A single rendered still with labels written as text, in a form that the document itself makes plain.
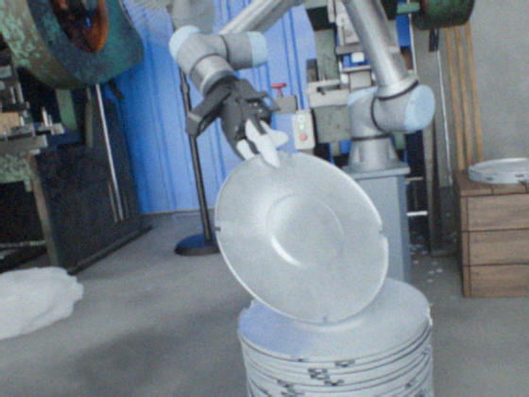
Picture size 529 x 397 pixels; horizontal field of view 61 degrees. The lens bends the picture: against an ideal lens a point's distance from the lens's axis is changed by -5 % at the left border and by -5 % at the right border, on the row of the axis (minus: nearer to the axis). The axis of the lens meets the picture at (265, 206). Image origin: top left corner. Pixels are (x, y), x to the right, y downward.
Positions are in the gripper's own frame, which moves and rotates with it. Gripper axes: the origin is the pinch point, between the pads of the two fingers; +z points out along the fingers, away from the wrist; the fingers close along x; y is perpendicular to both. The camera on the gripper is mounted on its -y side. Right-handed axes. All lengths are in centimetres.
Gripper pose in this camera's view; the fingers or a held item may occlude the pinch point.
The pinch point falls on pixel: (268, 164)
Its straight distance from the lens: 76.2
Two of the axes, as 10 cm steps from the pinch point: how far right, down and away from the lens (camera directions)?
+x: -3.4, 6.3, 7.0
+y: 7.8, -2.3, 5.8
